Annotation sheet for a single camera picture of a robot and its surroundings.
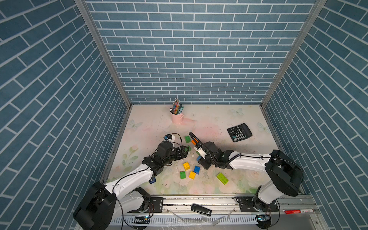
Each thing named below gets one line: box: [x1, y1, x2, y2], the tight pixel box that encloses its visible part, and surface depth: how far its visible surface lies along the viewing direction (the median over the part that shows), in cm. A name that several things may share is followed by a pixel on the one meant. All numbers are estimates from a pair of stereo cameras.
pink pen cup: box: [170, 111, 184, 125], surface depth 104 cm
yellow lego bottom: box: [188, 171, 196, 180], surface depth 84 cm
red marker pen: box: [282, 208, 314, 215], surface depth 73 cm
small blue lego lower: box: [193, 165, 201, 175], surface depth 84 cm
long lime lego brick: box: [216, 172, 230, 185], surface depth 84 cm
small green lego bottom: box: [179, 171, 187, 180], surface depth 84 cm
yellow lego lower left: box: [182, 161, 191, 171], surface depth 86 cm
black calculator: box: [227, 123, 253, 143], surface depth 104 cm
